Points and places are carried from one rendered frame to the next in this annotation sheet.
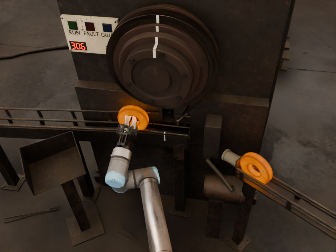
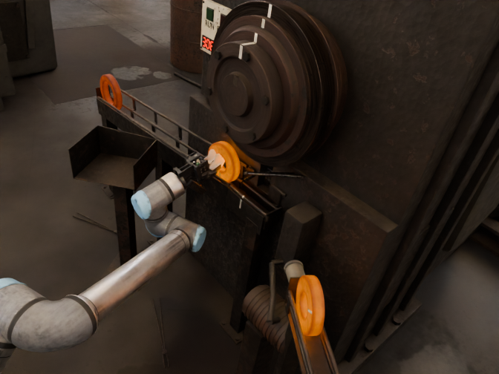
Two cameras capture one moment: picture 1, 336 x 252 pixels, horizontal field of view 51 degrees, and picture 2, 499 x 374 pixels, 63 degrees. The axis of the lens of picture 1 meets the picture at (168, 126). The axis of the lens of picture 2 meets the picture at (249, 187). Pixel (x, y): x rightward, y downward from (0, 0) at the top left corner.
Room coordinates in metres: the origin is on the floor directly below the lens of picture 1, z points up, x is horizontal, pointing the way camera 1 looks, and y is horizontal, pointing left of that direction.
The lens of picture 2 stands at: (0.25, -0.56, 1.59)
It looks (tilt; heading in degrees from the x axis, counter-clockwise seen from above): 37 degrees down; 31
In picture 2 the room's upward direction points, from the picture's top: 9 degrees clockwise
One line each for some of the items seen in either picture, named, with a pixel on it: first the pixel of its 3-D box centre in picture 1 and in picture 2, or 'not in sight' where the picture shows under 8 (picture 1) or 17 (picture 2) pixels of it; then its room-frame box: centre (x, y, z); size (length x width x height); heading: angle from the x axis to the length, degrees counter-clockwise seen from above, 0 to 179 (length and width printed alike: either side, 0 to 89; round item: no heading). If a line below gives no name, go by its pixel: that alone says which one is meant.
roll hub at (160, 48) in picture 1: (157, 77); (240, 93); (1.13, 0.03, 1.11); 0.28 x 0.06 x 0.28; 77
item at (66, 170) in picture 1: (68, 195); (120, 214); (1.10, 0.57, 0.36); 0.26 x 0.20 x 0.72; 112
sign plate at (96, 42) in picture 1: (93, 35); (224, 35); (1.41, 0.32, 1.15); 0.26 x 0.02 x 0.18; 77
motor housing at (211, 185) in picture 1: (223, 208); (266, 352); (1.02, -0.28, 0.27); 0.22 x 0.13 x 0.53; 77
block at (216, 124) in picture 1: (212, 136); (298, 237); (1.19, -0.22, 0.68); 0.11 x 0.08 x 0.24; 167
